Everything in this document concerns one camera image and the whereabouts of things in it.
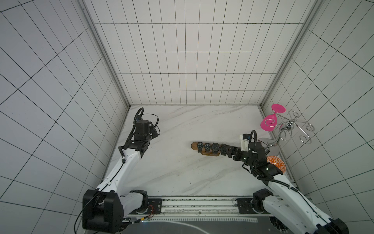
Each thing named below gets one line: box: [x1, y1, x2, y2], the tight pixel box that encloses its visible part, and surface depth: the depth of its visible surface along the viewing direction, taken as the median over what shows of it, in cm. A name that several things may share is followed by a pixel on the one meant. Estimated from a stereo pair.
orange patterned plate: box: [266, 155, 286, 174], surface depth 87 cm
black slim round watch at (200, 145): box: [196, 141, 205, 153], surface depth 87 cm
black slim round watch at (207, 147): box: [204, 142, 211, 153], surface depth 87 cm
